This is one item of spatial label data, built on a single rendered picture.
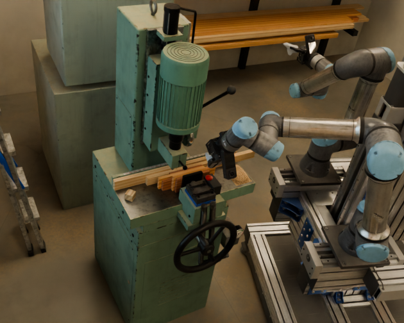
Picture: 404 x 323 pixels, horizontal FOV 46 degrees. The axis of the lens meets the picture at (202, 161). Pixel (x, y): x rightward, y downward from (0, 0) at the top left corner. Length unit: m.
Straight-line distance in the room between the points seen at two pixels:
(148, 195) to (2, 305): 1.15
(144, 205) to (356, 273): 0.96
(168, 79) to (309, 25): 3.03
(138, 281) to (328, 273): 0.84
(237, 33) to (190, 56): 2.49
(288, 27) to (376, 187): 2.94
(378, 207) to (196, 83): 0.77
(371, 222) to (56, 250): 1.86
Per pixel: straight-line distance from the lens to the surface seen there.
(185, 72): 1.67
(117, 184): 1.98
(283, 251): 2.83
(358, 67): 2.14
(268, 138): 1.63
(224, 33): 4.12
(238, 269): 2.95
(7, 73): 4.21
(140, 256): 2.09
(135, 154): 2.15
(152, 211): 1.92
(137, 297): 2.34
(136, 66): 1.90
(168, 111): 1.78
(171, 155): 1.93
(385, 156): 1.60
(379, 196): 1.73
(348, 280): 2.24
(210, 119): 4.08
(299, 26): 4.55
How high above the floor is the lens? 2.28
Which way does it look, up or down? 39 degrees down
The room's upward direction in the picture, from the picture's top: 10 degrees clockwise
